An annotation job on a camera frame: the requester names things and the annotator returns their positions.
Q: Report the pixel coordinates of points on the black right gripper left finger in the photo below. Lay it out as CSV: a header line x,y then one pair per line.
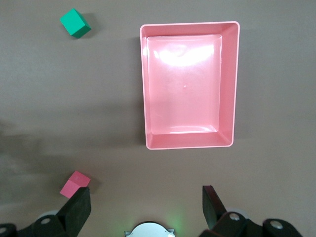
x,y
74,212

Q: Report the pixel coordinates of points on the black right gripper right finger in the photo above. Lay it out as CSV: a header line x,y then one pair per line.
x,y
213,209

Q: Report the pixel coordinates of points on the green foam cube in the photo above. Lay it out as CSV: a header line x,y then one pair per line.
x,y
74,23

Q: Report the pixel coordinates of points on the pink foam cube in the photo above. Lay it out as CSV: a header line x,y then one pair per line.
x,y
74,182

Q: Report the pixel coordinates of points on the pink plastic bin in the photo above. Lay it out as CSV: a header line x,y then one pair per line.
x,y
185,86

